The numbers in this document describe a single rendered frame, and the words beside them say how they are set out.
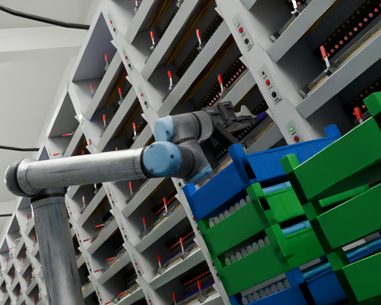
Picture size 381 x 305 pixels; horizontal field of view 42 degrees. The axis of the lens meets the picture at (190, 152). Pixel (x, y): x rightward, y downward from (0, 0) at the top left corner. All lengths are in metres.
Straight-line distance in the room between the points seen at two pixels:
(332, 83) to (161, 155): 0.50
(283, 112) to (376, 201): 0.85
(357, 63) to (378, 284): 0.72
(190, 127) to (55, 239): 0.58
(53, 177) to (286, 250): 0.84
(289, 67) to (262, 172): 0.71
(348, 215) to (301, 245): 0.19
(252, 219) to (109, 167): 0.59
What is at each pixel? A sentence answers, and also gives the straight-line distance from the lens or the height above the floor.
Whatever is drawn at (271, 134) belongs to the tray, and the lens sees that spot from 1.59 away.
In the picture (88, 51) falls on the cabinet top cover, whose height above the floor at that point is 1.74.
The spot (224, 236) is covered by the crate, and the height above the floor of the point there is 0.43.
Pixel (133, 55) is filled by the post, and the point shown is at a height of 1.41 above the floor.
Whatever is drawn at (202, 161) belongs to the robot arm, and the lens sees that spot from 1.42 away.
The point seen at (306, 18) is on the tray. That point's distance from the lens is 1.45.
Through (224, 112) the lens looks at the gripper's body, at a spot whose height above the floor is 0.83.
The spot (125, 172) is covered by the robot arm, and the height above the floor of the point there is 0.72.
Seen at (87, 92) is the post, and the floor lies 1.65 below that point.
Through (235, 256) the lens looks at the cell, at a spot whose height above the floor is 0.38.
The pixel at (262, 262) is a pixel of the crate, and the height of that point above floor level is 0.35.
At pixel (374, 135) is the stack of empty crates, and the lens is 0.69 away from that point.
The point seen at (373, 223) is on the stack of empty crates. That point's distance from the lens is 0.72.
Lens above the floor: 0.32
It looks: 16 degrees up
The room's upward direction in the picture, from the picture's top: 24 degrees counter-clockwise
